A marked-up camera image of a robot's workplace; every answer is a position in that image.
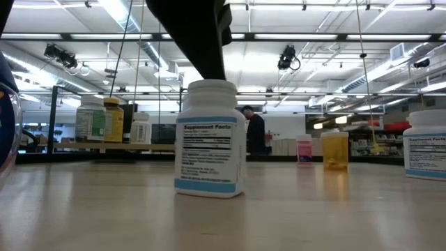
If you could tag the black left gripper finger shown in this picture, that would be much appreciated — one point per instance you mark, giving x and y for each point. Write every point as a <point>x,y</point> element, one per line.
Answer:
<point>195,28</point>

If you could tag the white aspirin bottle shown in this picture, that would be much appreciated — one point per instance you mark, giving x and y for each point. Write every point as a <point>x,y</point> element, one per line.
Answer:
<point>140,130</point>

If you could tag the brown bottle yellow cap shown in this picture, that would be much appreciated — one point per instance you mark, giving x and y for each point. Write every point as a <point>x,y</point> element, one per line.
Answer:
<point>115,122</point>

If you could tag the white bottle blue bands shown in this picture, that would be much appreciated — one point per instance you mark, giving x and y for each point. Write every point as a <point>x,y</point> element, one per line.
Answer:
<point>209,157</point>
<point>426,153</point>

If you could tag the clear bottle green label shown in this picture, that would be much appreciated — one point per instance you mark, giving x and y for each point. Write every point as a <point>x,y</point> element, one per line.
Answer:
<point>90,122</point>

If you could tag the pink bottle white cap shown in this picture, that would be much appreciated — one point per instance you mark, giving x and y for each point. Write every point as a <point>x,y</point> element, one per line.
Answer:
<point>304,150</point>

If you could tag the orange vial white cap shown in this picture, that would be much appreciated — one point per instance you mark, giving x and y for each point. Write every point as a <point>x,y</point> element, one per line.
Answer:
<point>334,150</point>

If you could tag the blue-capped Tums bottle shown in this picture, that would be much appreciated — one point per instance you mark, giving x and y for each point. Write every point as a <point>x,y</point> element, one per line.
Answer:
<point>7,132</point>

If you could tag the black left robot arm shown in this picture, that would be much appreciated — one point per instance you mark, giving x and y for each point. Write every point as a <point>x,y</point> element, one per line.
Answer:
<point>3,10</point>

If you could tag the wooden shelf board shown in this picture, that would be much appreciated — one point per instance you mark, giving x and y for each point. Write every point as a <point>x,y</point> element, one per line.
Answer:
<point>139,147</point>

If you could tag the black monitor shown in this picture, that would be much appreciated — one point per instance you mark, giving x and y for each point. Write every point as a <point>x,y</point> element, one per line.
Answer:
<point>127,115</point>
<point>163,134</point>

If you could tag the person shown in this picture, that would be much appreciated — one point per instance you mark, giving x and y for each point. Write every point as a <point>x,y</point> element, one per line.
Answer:
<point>256,132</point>

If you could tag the white ceiling air vent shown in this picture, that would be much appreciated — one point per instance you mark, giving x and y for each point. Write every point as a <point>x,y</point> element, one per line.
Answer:
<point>397,52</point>

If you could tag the red bin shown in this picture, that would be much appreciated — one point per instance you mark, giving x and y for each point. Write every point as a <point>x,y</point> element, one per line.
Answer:
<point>397,125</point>

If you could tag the silver ceiling air duct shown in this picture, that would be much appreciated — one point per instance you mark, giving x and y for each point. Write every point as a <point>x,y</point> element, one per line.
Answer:
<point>118,14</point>

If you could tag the black ceiling-hung camera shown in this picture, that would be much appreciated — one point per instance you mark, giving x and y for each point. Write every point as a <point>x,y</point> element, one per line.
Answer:
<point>287,57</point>
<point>421,62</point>
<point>61,55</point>

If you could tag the black overhead frame bar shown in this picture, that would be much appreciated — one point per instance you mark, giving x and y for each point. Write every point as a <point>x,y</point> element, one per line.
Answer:
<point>343,36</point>

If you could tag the black table rig frame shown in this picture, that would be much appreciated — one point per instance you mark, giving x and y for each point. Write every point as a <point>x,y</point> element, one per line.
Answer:
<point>104,157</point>

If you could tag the black metal shelf frame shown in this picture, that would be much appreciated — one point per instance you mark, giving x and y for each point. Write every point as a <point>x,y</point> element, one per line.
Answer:
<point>52,118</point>

